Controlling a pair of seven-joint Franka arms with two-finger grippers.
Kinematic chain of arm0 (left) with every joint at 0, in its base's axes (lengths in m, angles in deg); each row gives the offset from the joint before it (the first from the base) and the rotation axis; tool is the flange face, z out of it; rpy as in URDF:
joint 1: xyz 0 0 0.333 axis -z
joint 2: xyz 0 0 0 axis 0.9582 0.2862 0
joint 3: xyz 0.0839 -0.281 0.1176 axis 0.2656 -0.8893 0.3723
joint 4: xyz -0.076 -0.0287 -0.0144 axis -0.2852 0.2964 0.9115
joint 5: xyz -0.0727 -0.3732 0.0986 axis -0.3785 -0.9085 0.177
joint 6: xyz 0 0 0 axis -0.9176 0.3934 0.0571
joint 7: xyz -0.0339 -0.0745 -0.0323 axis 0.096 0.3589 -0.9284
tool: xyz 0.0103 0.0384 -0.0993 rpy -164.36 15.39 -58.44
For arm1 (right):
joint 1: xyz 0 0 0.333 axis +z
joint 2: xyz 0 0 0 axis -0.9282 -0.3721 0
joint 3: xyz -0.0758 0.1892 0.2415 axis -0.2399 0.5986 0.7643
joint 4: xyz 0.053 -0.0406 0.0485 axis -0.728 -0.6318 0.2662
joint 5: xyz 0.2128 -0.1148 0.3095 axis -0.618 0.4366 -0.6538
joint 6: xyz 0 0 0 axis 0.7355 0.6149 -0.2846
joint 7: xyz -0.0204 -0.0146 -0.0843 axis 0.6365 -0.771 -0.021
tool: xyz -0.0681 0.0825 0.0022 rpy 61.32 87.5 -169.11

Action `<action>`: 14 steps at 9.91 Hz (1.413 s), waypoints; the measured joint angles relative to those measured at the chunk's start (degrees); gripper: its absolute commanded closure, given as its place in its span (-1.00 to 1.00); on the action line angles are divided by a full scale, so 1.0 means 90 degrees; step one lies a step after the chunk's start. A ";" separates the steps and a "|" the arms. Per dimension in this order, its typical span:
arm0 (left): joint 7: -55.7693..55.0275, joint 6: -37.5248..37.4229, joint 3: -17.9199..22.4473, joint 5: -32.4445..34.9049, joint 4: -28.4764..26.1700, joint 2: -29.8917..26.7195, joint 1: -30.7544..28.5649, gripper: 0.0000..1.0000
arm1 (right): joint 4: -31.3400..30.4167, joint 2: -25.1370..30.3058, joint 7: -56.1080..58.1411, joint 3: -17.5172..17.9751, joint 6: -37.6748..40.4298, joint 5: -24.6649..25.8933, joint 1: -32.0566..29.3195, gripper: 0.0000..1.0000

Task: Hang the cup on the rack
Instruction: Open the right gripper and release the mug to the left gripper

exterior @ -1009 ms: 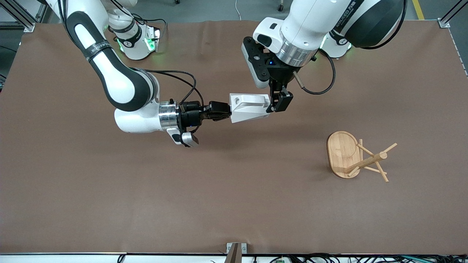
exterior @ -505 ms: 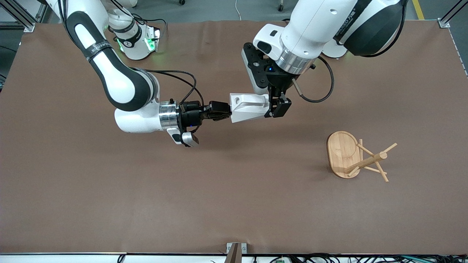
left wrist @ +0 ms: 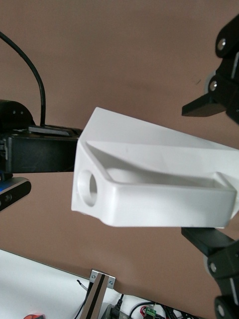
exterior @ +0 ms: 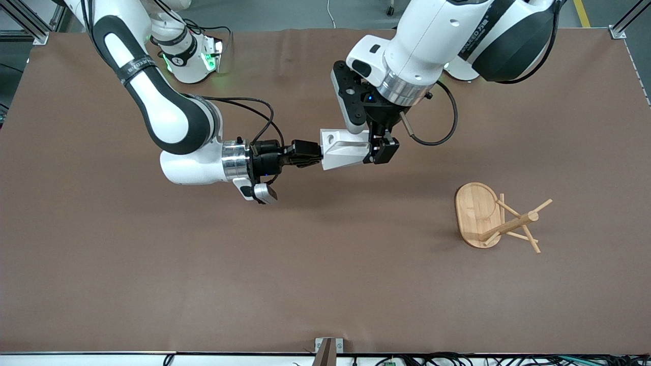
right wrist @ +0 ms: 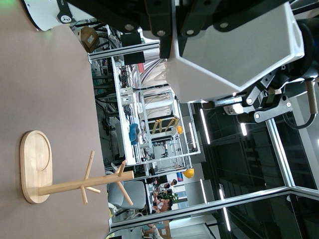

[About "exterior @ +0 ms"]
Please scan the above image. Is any white faceted cup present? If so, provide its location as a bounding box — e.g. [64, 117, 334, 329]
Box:
[319, 129, 372, 171]

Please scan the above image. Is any wooden cup rack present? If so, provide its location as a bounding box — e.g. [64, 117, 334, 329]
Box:
[454, 182, 553, 254]

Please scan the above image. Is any brown table cover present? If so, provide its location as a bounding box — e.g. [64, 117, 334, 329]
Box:
[0, 28, 651, 355]

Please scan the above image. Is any yellow floor tape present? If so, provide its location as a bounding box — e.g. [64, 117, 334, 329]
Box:
[573, 0, 592, 28]

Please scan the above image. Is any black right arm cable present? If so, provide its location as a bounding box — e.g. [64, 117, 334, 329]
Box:
[201, 96, 285, 149]

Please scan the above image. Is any black right base cable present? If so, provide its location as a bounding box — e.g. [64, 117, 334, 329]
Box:
[150, 0, 232, 51]

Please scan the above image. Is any grey metal mount bracket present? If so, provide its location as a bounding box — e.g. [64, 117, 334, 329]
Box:
[314, 338, 345, 366]

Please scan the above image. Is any black cable bundle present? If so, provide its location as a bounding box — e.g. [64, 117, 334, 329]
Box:
[351, 352, 651, 366]

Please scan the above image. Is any aluminium frame post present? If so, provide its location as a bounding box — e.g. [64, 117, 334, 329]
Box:
[609, 0, 651, 40]
[0, 0, 50, 45]

